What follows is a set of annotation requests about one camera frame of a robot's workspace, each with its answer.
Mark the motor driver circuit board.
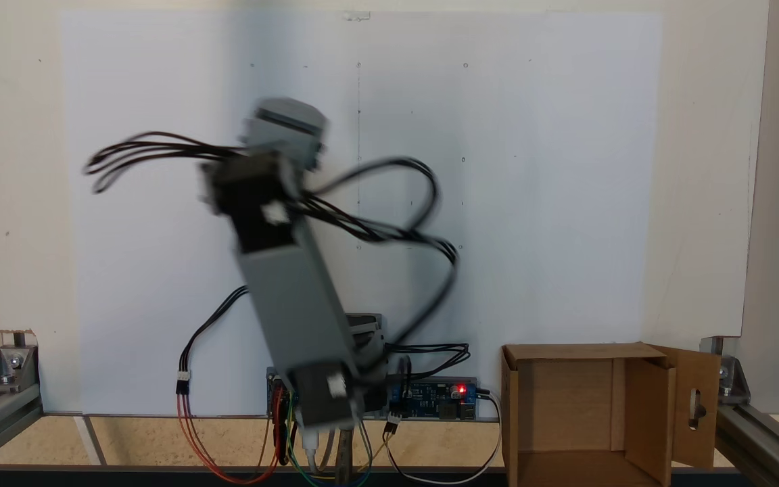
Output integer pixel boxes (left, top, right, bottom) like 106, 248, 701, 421
268, 369, 296, 417

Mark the blue power circuit board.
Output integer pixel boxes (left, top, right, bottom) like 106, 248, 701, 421
389, 380, 478, 421

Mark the white USB plug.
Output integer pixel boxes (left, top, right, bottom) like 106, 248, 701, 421
302, 430, 326, 469

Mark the metal table clamp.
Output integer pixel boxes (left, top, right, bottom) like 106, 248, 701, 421
335, 426, 358, 486

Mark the brown cardboard box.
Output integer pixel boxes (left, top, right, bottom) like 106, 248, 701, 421
501, 342, 723, 487

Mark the black cable bundle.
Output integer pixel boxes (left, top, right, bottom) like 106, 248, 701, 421
384, 342, 471, 379
84, 131, 250, 194
298, 157, 459, 347

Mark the black cable with white connector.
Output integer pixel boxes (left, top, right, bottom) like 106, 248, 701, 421
175, 285, 251, 396

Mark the orange cable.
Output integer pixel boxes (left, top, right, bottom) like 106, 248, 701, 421
176, 392, 286, 485

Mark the metal corner bracket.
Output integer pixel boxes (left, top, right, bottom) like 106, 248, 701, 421
0, 330, 40, 394
701, 336, 750, 405

